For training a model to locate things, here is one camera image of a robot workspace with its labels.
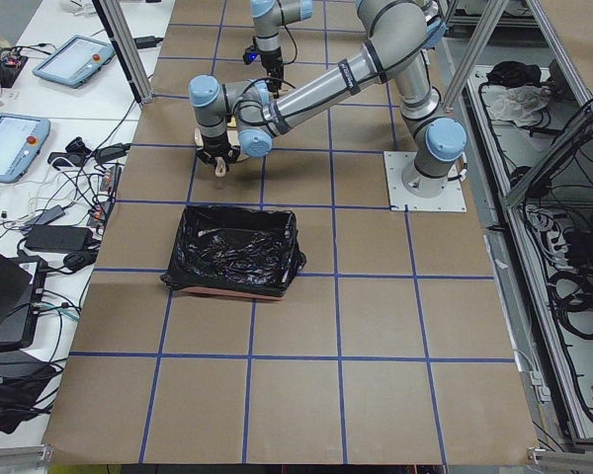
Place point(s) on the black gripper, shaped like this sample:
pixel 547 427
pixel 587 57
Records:
pixel 273 64
pixel 215 146

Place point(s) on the beige plastic dustpan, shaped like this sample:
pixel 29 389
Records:
pixel 232 138

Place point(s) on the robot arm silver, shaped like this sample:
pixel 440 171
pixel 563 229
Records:
pixel 243 118
pixel 268 16

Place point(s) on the black bag lined bin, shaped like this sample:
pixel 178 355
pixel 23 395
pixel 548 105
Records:
pixel 235 251

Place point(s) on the upper blue teach pendant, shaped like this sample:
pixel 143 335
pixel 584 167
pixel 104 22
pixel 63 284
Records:
pixel 75 62

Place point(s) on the blue teach pendant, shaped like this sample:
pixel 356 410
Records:
pixel 75 62
pixel 21 140

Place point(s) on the black power adapter brick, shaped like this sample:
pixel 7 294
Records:
pixel 57 239

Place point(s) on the lower blue teach pendant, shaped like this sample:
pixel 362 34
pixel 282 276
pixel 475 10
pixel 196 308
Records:
pixel 21 140

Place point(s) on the white crumpled cloth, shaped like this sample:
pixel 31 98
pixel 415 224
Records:
pixel 523 105

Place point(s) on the black laptop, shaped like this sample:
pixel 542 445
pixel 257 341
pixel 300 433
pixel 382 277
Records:
pixel 22 282

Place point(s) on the white power strip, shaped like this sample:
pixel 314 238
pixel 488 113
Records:
pixel 549 234

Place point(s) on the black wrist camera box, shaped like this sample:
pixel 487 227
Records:
pixel 250 54

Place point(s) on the aluminium frame post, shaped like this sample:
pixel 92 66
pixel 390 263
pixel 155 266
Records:
pixel 115 24

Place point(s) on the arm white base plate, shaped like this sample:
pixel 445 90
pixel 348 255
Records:
pixel 410 191

